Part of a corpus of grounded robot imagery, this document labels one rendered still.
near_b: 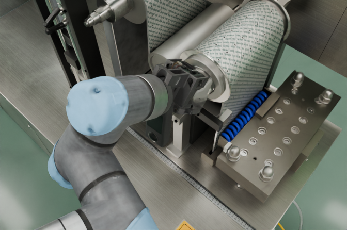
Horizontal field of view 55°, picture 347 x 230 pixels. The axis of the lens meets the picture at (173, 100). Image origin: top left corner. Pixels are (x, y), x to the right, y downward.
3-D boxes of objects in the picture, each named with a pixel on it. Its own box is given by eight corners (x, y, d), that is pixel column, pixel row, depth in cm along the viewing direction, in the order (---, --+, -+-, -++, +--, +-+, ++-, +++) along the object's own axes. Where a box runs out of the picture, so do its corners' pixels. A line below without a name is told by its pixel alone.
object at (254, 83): (214, 137, 94) (222, 100, 78) (261, 87, 103) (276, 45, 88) (216, 138, 93) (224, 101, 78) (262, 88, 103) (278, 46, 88)
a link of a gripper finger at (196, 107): (210, 104, 69) (189, 109, 61) (207, 111, 69) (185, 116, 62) (193, 92, 71) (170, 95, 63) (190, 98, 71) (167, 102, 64)
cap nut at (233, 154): (223, 156, 89) (225, 148, 86) (231, 147, 91) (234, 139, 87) (234, 164, 88) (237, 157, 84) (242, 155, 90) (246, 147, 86)
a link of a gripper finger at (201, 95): (225, 82, 72) (205, 84, 64) (213, 104, 74) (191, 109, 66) (214, 74, 73) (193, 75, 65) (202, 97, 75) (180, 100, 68)
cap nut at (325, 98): (316, 99, 100) (321, 90, 96) (321, 92, 101) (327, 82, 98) (327, 106, 98) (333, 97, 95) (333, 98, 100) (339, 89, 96)
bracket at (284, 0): (261, 5, 87) (263, -1, 85) (273, -6, 89) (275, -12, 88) (278, 14, 85) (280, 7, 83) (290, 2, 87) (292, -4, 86)
